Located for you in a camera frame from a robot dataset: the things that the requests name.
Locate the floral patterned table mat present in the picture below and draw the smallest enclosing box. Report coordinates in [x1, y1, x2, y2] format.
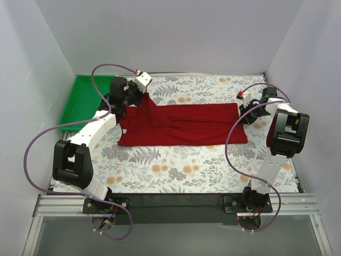
[53, 75, 301, 194]

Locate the red t shirt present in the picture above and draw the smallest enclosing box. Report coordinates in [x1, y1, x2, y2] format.
[118, 94, 248, 147]

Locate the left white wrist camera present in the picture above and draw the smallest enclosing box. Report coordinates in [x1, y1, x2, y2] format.
[133, 70, 152, 94]

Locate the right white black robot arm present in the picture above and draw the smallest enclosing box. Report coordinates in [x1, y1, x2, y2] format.
[237, 87, 310, 212]

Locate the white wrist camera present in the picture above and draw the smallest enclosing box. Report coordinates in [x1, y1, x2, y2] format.
[133, 70, 152, 94]
[237, 91, 251, 108]

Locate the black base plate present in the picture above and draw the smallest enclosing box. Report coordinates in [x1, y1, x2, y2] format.
[82, 193, 272, 225]

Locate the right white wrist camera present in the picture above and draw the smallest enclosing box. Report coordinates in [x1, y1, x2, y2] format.
[237, 91, 251, 108]

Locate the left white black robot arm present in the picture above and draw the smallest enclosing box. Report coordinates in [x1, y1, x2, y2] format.
[52, 73, 152, 213]

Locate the green plastic tray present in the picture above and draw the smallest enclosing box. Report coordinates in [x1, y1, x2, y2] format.
[59, 75, 116, 133]

